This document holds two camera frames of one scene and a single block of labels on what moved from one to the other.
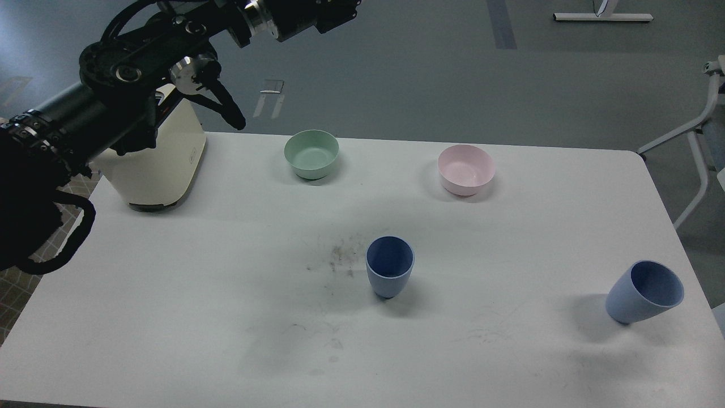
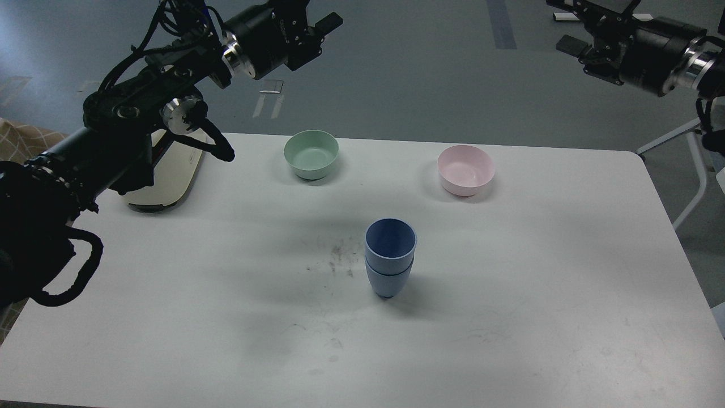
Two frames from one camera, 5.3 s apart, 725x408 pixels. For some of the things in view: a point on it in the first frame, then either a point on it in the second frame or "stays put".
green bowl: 311,152 stays put
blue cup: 645,288 → 389,245
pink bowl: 463,169 stays put
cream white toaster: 153,178 stays put
